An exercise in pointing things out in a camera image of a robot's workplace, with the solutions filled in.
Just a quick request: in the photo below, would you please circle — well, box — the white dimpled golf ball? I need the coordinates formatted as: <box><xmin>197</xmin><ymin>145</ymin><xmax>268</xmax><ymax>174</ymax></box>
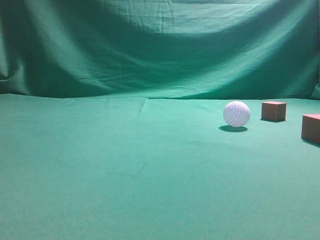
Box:
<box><xmin>223</xmin><ymin>101</ymin><xmax>251</xmax><ymax>128</ymax></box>

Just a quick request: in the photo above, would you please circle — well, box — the brown cube block at edge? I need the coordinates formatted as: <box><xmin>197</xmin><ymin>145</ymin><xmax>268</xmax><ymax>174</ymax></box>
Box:
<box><xmin>301</xmin><ymin>113</ymin><xmax>320</xmax><ymax>144</ymax></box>

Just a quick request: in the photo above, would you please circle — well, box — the brown wooden cube block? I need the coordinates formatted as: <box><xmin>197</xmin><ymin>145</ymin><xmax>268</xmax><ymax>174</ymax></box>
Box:
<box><xmin>261</xmin><ymin>101</ymin><xmax>287</xmax><ymax>122</ymax></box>

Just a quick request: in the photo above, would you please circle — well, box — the green cloth backdrop and cover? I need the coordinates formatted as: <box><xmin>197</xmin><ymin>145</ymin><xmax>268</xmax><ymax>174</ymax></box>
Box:
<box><xmin>0</xmin><ymin>0</ymin><xmax>320</xmax><ymax>240</ymax></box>

